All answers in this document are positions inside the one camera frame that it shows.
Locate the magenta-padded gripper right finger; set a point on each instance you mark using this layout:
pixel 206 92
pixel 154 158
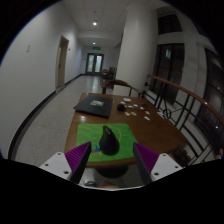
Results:
pixel 165 166

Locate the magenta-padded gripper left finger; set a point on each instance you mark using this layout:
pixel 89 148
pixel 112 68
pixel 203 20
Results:
pixel 55 165

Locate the black vertical computer mouse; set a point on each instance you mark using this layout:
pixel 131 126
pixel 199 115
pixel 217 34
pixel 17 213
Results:
pixel 108 143

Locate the green mouse pad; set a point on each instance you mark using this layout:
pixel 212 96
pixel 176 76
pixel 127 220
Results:
pixel 86 133

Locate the black closed laptop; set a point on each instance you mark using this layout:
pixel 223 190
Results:
pixel 95 106

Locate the small black power adapter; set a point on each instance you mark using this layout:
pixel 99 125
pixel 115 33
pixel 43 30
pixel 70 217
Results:
pixel 121 107

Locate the small white box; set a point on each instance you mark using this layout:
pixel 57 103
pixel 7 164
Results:
pixel 127 99

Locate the black railing with wooden handrail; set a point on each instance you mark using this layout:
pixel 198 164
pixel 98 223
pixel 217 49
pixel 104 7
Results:
pixel 180 88

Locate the wooden armchair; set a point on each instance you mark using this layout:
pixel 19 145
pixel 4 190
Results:
pixel 120 83

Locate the dark framed window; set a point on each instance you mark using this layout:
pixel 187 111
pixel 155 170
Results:
pixel 168 71

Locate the white side door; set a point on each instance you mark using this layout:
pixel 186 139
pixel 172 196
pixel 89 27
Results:
pixel 62 63

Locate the glass double door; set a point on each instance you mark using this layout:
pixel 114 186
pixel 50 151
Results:
pixel 94 63

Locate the green exit sign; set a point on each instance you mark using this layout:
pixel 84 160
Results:
pixel 96 48

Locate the round ceiling light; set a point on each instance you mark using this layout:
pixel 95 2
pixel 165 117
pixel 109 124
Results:
pixel 94 23

